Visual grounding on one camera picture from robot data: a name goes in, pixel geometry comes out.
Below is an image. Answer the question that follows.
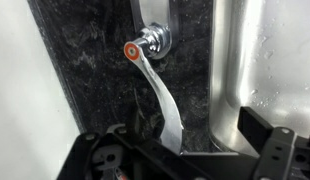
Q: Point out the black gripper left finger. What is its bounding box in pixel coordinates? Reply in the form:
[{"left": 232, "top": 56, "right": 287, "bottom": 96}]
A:
[{"left": 56, "top": 105, "right": 183, "bottom": 180}]

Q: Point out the stainless steel sink basin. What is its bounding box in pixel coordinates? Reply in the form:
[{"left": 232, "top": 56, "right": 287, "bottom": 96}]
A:
[{"left": 208, "top": 0, "right": 310, "bottom": 158}]

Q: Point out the chrome faucet handle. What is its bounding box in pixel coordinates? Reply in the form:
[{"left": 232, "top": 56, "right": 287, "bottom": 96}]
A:
[{"left": 123, "top": 22, "right": 185, "bottom": 156}]

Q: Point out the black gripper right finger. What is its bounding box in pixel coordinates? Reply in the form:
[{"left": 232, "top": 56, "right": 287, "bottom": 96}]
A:
[{"left": 237, "top": 106, "right": 310, "bottom": 180}]

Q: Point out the chrome faucet spout and base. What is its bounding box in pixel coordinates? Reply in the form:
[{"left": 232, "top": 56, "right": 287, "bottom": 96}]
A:
[{"left": 129, "top": 0, "right": 180, "bottom": 51}]

